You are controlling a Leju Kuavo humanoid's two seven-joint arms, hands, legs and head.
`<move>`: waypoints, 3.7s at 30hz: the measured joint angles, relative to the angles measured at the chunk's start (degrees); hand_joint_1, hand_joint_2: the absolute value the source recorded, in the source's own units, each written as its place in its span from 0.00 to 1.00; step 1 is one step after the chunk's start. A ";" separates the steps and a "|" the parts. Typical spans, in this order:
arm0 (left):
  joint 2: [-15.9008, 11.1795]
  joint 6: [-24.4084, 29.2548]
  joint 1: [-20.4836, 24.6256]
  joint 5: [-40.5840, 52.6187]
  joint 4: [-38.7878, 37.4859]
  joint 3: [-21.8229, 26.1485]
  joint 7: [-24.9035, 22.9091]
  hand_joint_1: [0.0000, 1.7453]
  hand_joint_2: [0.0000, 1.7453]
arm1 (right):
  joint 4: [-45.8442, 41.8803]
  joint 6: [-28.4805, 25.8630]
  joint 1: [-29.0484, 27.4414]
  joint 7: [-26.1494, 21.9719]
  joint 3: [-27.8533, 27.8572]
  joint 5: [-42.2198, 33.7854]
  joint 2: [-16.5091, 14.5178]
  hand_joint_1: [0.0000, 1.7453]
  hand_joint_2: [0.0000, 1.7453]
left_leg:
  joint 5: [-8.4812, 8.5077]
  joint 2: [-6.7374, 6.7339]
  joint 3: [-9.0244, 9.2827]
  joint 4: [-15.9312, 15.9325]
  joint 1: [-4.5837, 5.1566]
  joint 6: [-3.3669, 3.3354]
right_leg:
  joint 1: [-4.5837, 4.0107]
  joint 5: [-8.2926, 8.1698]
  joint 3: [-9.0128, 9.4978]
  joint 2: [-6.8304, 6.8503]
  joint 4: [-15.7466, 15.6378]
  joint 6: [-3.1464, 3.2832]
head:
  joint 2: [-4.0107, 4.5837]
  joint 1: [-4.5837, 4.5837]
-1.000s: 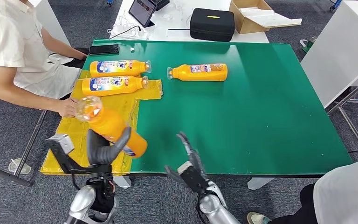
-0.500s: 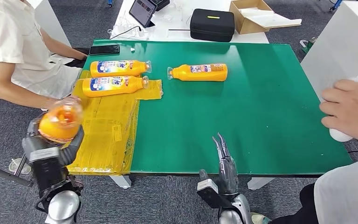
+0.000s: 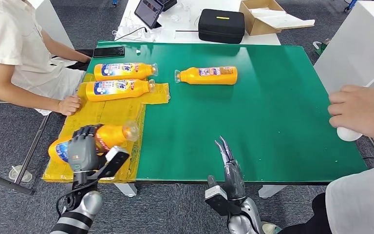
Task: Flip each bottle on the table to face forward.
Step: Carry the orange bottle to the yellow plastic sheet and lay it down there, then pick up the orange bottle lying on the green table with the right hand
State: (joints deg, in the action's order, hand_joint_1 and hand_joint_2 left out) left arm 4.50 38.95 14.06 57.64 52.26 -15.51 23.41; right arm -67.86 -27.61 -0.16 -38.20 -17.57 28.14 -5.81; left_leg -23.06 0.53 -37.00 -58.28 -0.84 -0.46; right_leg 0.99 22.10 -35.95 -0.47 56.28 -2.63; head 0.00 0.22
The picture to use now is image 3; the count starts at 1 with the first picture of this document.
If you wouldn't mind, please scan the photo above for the white cabinet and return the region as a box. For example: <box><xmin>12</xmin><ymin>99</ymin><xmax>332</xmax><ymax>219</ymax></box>
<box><xmin>29</xmin><ymin>0</ymin><xmax>75</xmax><ymax>51</ymax></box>

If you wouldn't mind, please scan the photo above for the white cable bundle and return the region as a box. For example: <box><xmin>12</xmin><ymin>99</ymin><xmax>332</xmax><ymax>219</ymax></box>
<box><xmin>111</xmin><ymin>12</ymin><xmax>157</xmax><ymax>42</ymax></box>

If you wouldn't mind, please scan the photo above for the white side table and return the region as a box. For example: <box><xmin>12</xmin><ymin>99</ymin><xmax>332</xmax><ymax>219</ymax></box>
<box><xmin>313</xmin><ymin>0</ymin><xmax>374</xmax><ymax>94</ymax></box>

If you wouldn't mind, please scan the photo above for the person's hand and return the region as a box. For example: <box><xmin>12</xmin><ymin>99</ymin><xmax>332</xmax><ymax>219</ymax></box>
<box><xmin>328</xmin><ymin>84</ymin><xmax>374</xmax><ymax>140</ymax></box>

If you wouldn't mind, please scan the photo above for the orange detergent bottle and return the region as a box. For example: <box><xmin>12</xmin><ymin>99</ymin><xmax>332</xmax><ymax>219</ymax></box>
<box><xmin>48</xmin><ymin>120</ymin><xmax>140</xmax><ymax>165</ymax></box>
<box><xmin>85</xmin><ymin>78</ymin><xmax>156</xmax><ymax>103</ymax></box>
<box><xmin>174</xmin><ymin>66</ymin><xmax>238</xmax><ymax>86</ymax></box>
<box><xmin>93</xmin><ymin>62</ymin><xmax>159</xmax><ymax>82</ymax></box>

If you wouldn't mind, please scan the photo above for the chrome table leg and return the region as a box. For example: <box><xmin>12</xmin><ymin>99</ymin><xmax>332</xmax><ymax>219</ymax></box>
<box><xmin>14</xmin><ymin>115</ymin><xmax>50</xmax><ymax>185</ymax></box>

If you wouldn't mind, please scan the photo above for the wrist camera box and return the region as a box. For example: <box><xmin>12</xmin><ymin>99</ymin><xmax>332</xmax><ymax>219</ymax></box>
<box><xmin>205</xmin><ymin>184</ymin><xmax>239</xmax><ymax>217</ymax></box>
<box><xmin>95</xmin><ymin>146</ymin><xmax>131</xmax><ymax>180</ymax></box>

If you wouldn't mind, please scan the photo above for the clear plastic cup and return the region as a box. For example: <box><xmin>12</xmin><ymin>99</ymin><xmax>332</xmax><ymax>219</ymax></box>
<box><xmin>8</xmin><ymin>165</ymin><xmax>33</xmax><ymax>183</ymax></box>

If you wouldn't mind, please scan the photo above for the black smartphone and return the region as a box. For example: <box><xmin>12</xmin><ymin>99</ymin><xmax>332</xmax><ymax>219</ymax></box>
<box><xmin>92</xmin><ymin>46</ymin><xmax>126</xmax><ymax>59</ymax></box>

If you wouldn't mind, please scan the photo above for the white paper sheet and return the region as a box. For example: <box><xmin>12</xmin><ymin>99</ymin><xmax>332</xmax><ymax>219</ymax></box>
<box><xmin>250</xmin><ymin>8</ymin><xmax>316</xmax><ymax>31</ymax></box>

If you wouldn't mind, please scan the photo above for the dark tablet on stand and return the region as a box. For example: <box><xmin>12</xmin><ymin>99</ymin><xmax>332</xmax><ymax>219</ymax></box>
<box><xmin>134</xmin><ymin>0</ymin><xmax>165</xmax><ymax>30</ymax></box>

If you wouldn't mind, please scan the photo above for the person's right hand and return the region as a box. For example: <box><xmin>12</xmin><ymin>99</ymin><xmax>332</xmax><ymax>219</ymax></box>
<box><xmin>57</xmin><ymin>95</ymin><xmax>82</xmax><ymax>116</ymax></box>

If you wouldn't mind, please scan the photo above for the person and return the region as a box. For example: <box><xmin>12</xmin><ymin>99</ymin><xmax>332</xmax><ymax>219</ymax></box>
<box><xmin>261</xmin><ymin>84</ymin><xmax>374</xmax><ymax>234</ymax></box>
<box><xmin>0</xmin><ymin>0</ymin><xmax>93</xmax><ymax>117</ymax></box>

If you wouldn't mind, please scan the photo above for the white table foot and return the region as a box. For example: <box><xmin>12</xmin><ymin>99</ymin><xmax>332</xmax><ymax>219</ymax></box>
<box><xmin>258</xmin><ymin>185</ymin><xmax>288</xmax><ymax>199</ymax></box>
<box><xmin>114</xmin><ymin>183</ymin><xmax>138</xmax><ymax>198</ymax></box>

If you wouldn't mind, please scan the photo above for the brown cardboard box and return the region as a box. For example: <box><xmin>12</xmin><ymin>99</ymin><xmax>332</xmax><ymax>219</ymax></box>
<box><xmin>239</xmin><ymin>0</ymin><xmax>316</xmax><ymax>37</ymax></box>

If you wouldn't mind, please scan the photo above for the black box device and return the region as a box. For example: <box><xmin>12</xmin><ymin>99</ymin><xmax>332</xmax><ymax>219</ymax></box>
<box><xmin>157</xmin><ymin>0</ymin><xmax>178</xmax><ymax>12</ymax></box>

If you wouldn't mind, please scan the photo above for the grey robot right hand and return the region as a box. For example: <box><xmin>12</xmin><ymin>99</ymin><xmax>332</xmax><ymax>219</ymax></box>
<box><xmin>207</xmin><ymin>136</ymin><xmax>246</xmax><ymax>202</ymax></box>

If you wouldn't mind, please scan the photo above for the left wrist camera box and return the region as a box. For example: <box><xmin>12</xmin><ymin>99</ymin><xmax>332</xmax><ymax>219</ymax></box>
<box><xmin>95</xmin><ymin>146</ymin><xmax>131</xmax><ymax>180</ymax></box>

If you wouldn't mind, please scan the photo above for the green white floor object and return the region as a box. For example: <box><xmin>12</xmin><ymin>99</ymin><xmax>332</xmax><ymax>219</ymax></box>
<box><xmin>313</xmin><ymin>38</ymin><xmax>332</xmax><ymax>57</ymax></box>

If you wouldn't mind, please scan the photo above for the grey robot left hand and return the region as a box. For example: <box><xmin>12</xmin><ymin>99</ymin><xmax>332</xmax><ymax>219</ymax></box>
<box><xmin>67</xmin><ymin>123</ymin><xmax>105</xmax><ymax>174</ymax></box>

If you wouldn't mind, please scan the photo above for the white round object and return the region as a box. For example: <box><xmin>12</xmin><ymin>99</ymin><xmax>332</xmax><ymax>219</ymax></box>
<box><xmin>337</xmin><ymin>126</ymin><xmax>363</xmax><ymax>142</ymax></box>

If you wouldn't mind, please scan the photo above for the black carrying case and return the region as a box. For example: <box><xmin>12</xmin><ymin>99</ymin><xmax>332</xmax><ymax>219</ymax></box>
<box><xmin>198</xmin><ymin>8</ymin><xmax>246</xmax><ymax>44</ymax></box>

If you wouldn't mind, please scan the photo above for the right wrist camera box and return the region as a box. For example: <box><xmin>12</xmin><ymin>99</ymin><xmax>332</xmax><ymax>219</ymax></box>
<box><xmin>205</xmin><ymin>184</ymin><xmax>239</xmax><ymax>217</ymax></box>

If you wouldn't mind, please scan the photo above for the dark metal floor bar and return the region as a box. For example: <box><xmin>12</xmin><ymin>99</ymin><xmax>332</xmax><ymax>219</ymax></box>
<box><xmin>0</xmin><ymin>168</ymin><xmax>35</xmax><ymax>196</ymax></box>

